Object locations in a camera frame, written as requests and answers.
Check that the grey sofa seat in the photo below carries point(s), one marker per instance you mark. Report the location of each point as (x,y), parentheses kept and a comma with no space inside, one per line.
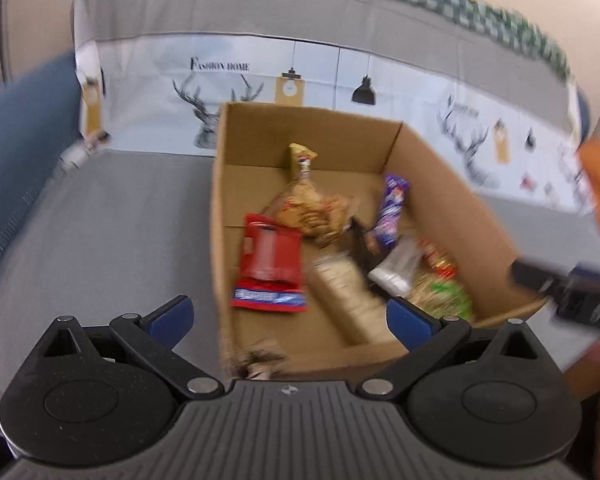
(130,220)

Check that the green checked blanket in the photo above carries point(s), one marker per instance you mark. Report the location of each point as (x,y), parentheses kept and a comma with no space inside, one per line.
(480,15)

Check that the small white printed packet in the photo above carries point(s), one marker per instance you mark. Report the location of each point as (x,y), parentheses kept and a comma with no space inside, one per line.
(82,150)

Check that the blue sofa cushion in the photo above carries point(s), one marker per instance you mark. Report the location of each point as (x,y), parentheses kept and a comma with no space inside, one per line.
(25,125)
(583,110)

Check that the dark brown cracker packet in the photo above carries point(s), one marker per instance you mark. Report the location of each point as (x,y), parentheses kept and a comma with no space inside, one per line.
(362,250)

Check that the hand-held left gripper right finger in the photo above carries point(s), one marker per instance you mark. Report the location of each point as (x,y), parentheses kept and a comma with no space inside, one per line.
(410,322)

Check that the deer print bed sheet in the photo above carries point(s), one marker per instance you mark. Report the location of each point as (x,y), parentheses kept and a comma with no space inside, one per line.
(330,15)

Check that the round puffed grain cake packet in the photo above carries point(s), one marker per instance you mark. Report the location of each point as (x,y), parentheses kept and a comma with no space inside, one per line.
(442,295)

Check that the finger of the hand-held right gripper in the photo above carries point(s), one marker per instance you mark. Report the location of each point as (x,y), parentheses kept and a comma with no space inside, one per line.
(535,274)

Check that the purple candy packet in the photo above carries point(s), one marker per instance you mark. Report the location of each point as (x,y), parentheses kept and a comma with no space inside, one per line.
(392,205)

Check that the small red yellow snack packet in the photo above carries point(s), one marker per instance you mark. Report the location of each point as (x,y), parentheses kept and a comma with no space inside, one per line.
(437,260)

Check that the silver stick packet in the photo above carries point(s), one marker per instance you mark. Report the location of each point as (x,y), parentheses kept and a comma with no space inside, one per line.
(397,267)

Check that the clear biscuit bag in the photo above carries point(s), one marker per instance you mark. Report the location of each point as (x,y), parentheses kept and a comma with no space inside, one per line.
(305,207)

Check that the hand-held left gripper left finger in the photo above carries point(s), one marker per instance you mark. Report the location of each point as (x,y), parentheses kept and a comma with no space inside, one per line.
(172,321)

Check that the cardboard box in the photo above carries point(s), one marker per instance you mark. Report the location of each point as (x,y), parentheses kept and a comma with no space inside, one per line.
(260,150)

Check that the puffed rice bar clear wrapper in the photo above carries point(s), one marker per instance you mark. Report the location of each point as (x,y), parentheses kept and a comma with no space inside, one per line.
(347,300)

